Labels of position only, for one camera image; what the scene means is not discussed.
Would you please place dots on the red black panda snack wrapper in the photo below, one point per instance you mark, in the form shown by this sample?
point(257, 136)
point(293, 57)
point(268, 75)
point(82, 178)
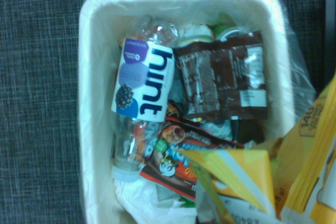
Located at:
point(178, 140)

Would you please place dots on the green trash item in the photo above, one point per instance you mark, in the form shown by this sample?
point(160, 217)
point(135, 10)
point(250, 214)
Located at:
point(221, 26)

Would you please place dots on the green and white cup lid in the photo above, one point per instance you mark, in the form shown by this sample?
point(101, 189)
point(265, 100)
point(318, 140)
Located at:
point(194, 39)

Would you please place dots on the empty hint water bottle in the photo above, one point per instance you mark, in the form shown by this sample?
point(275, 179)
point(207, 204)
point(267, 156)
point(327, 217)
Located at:
point(141, 82)

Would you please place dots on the white crumpled tissue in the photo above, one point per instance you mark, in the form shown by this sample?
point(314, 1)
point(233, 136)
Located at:
point(147, 200)

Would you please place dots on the white plastic trash bin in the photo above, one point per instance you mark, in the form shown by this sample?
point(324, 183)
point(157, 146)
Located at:
point(89, 103)

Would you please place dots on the yellow chip bag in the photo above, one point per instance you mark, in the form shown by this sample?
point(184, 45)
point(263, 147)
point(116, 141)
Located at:
point(309, 155)

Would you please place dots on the brown snack wrapper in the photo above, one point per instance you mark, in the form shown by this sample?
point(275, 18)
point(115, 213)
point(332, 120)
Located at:
point(223, 82)

